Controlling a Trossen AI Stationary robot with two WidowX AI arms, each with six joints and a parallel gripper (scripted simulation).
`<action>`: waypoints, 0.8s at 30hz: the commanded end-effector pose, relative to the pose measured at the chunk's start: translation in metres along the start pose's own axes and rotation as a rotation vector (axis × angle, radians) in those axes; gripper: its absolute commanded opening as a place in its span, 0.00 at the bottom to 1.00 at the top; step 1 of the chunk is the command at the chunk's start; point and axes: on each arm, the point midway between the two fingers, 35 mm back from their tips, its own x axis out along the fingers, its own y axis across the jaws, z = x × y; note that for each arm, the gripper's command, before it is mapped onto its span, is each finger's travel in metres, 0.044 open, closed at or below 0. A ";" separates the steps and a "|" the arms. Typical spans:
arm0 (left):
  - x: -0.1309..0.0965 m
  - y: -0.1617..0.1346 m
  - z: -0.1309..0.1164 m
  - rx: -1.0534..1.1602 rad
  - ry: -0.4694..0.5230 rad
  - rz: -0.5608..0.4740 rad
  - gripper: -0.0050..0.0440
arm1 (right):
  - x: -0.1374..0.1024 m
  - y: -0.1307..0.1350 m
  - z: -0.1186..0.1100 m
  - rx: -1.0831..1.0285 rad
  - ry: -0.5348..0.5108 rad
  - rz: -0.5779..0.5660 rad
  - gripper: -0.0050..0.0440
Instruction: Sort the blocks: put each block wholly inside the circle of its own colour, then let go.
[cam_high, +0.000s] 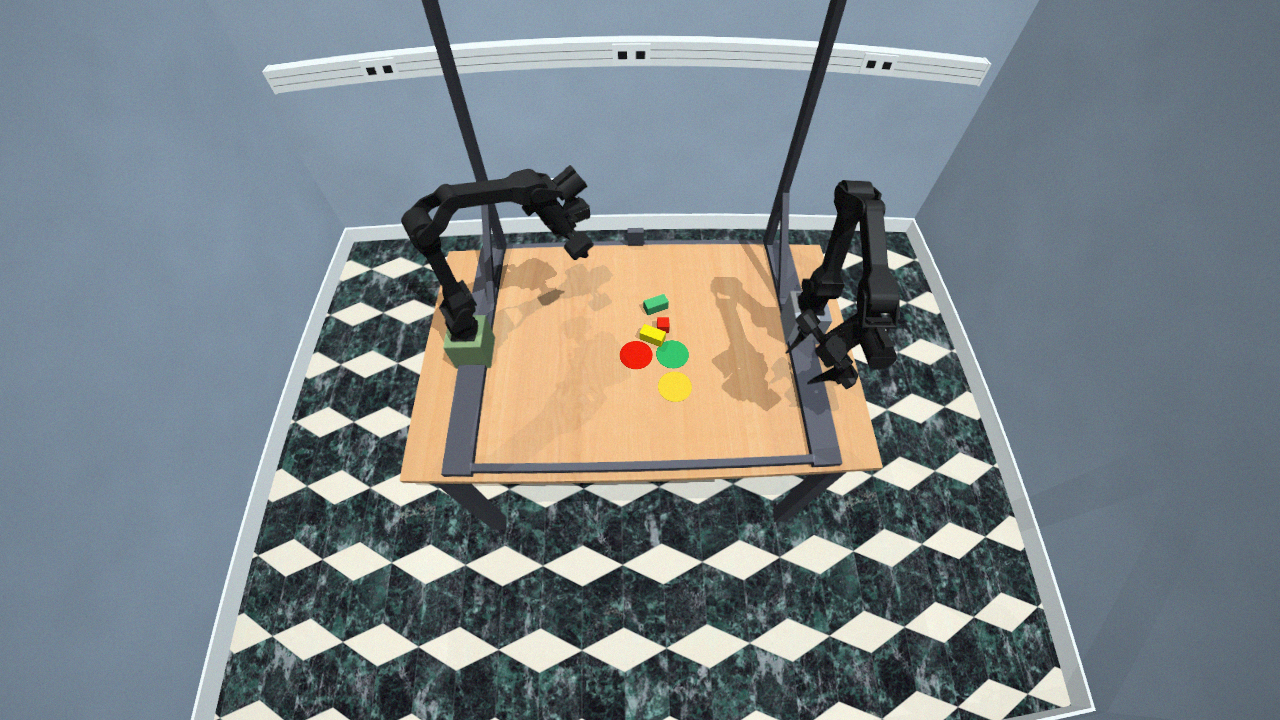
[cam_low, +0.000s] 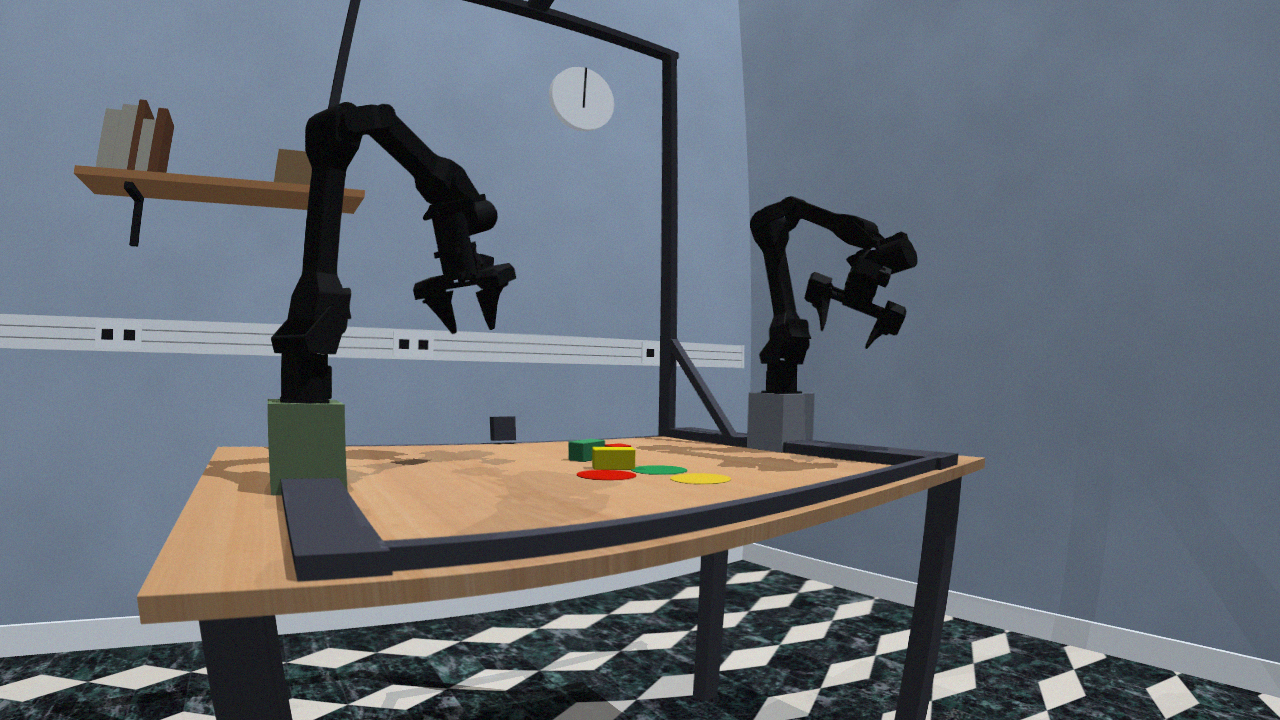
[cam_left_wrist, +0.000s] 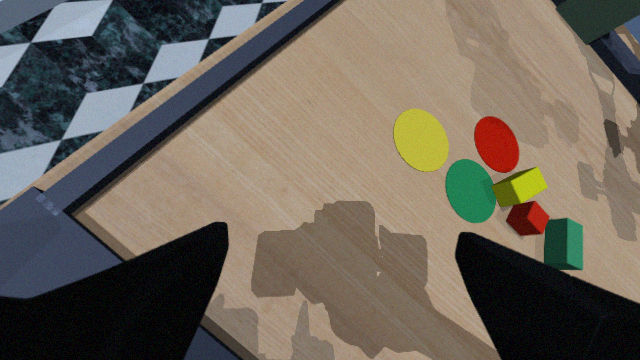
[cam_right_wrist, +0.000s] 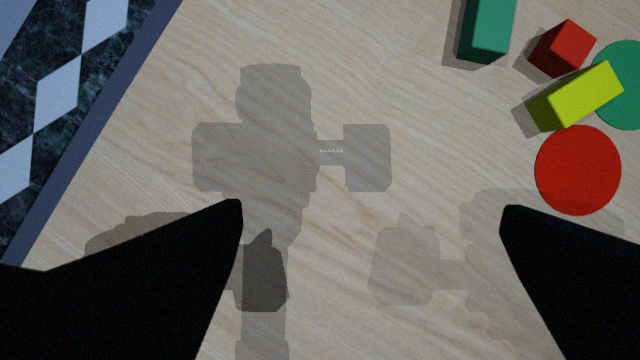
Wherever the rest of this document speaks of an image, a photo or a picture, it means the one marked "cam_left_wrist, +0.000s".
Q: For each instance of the black metal support frame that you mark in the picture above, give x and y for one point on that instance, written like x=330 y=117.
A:
x=635 y=73

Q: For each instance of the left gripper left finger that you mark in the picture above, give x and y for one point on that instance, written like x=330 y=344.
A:
x=146 y=308

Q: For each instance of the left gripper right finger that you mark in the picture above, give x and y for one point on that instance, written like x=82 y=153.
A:
x=533 y=311

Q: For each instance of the red circle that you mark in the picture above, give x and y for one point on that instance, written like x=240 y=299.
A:
x=496 y=144

